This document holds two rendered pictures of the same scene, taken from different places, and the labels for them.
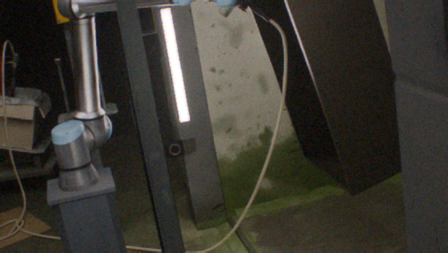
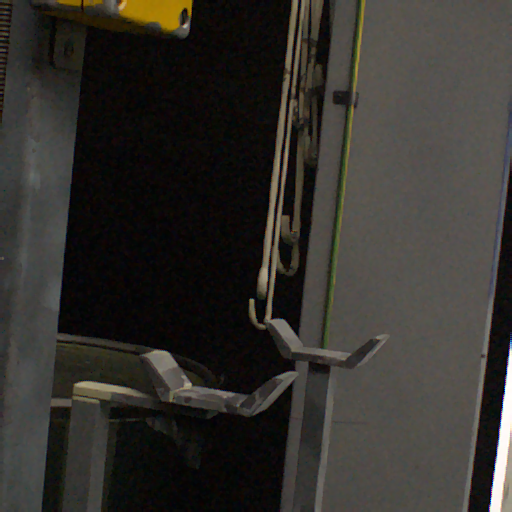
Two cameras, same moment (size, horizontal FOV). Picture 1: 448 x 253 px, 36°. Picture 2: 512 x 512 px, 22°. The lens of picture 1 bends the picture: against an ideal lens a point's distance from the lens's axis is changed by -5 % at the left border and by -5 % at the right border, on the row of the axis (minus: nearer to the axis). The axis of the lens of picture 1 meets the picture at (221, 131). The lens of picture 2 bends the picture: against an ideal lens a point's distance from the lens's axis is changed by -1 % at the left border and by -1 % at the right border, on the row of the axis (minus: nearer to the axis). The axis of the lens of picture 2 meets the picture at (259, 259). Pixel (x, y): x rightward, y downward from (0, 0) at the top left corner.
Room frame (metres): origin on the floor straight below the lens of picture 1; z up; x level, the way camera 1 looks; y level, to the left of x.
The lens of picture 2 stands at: (3.31, 1.38, 1.23)
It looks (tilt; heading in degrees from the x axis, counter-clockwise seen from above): 5 degrees down; 300
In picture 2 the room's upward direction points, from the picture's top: 6 degrees clockwise
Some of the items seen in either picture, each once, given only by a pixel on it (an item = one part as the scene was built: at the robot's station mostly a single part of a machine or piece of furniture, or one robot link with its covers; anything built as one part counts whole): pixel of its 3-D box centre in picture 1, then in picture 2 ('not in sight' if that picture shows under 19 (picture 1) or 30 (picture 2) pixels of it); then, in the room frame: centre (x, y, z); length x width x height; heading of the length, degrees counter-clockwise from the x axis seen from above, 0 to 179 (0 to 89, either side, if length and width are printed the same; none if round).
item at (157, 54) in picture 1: (142, 46); not in sight; (1.82, 0.17, 1.35); 0.09 x 0.07 x 0.07; 101
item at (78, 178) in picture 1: (77, 173); not in sight; (2.97, 0.66, 0.69); 0.19 x 0.19 x 0.10
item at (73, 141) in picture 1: (71, 143); not in sight; (2.98, 0.66, 0.83); 0.17 x 0.15 x 0.18; 157
